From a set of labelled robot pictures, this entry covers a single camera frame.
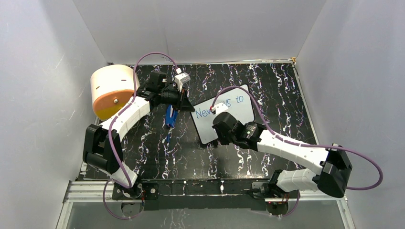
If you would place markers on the blue stapler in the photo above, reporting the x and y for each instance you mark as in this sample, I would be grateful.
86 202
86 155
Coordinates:
171 116

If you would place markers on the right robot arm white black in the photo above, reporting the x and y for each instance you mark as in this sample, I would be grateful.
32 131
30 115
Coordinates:
326 169

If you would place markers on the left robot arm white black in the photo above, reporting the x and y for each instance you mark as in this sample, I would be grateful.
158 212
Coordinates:
102 146

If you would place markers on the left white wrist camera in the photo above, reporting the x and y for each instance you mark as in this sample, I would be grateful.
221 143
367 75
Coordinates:
180 78

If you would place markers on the cream orange cylindrical drum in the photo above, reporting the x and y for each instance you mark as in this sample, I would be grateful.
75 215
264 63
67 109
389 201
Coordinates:
111 88

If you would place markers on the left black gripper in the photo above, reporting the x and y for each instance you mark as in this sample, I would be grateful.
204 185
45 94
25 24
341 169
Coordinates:
182 103

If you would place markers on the small black-framed whiteboard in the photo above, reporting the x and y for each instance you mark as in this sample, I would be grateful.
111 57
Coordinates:
238 104

